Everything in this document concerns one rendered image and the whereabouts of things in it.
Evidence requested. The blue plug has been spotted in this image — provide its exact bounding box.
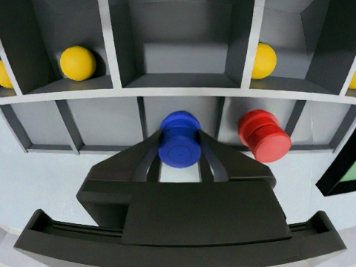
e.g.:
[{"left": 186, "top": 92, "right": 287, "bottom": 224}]
[{"left": 159, "top": 111, "right": 202, "bottom": 168}]

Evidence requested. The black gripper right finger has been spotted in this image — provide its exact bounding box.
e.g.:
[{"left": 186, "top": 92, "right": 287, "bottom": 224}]
[{"left": 197, "top": 129, "right": 277, "bottom": 190}]

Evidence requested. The red plug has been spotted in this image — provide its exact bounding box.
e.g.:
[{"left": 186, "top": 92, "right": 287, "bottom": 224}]
[{"left": 238, "top": 109, "right": 291, "bottom": 163}]

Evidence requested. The yellow ball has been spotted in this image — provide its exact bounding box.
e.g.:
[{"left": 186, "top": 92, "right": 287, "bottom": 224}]
[
  {"left": 0, "top": 60, "right": 14, "bottom": 88},
  {"left": 251, "top": 43, "right": 277, "bottom": 79},
  {"left": 348, "top": 71, "right": 356, "bottom": 89},
  {"left": 60, "top": 46, "right": 96, "bottom": 81}
]

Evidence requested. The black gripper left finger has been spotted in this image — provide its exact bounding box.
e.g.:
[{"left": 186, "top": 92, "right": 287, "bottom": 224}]
[{"left": 85, "top": 129, "right": 163, "bottom": 182}]

